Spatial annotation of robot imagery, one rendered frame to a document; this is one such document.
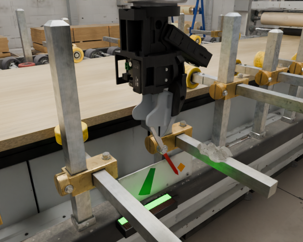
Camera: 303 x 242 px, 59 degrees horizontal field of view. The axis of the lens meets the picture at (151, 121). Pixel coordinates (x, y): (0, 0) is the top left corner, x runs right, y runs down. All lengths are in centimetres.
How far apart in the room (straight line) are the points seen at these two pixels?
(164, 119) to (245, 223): 139
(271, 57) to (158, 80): 70
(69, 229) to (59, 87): 35
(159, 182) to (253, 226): 108
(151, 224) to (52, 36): 36
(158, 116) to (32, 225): 56
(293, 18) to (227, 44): 222
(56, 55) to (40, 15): 750
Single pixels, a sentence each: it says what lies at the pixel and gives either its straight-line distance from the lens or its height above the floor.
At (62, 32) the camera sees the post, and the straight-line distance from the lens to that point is 51.
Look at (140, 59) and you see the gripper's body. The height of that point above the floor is 112.
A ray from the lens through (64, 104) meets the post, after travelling 53.
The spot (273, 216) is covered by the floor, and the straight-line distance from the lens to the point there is 188.
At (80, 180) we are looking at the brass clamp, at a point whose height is 84.
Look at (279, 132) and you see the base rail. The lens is 123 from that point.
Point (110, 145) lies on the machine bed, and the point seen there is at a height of 76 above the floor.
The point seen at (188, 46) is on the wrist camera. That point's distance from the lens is 43.
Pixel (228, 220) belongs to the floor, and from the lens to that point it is 176.
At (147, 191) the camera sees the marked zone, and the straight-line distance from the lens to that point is 75.
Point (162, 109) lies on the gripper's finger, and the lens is 42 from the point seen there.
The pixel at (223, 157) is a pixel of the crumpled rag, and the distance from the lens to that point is 64.
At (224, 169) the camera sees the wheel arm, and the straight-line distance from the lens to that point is 64.
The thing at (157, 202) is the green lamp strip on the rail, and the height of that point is 70.
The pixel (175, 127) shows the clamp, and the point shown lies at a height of 87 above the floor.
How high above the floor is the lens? 119
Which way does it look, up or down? 24 degrees down
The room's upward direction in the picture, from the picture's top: straight up
